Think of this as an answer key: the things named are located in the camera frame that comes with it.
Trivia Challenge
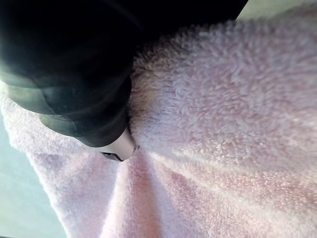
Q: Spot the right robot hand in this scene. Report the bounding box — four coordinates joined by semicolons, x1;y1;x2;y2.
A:
0;0;250;163

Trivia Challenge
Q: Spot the pink fluffy towel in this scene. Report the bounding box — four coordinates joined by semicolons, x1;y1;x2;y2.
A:
0;18;317;238

